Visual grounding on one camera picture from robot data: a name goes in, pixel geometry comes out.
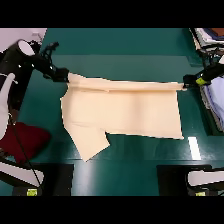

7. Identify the cream T-shirt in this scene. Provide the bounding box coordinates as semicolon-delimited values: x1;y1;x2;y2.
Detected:
59;72;188;163

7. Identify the pale lilac garment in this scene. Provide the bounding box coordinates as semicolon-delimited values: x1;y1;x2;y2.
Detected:
199;75;224;133

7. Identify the red garment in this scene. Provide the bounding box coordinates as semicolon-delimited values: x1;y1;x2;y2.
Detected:
0;121;52;165

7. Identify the black cable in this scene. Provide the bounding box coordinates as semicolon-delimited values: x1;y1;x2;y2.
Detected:
7;112;46;194

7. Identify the heap of clothes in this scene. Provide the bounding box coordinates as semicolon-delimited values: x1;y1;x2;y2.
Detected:
189;27;224;62

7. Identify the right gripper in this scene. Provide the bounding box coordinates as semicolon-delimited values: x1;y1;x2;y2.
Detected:
182;73;201;90

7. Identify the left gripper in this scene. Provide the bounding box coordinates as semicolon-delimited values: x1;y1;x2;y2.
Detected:
50;66;70;84

